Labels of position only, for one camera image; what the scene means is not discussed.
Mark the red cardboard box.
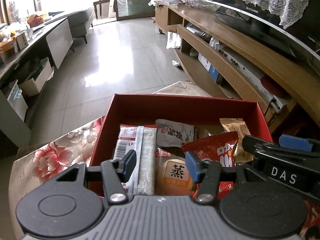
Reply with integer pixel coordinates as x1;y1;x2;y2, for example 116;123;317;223
90;94;272;166

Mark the silver snack pouch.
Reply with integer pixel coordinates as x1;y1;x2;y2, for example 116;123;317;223
156;119;194;147

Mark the gold snack packet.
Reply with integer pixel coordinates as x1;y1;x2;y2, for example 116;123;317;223
219;117;254;164

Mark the white barcode snack packet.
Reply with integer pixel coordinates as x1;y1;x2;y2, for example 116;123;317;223
113;123;158;196

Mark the red Trolli candy bag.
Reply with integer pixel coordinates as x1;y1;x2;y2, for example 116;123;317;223
182;132;239;200

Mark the grey sofa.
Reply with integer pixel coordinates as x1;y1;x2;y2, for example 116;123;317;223
46;8;93;43

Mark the television with lace cover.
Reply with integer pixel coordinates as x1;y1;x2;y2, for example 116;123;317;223
206;0;319;73

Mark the orange tea snack packet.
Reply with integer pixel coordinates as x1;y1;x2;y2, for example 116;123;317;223
154;148;196;195

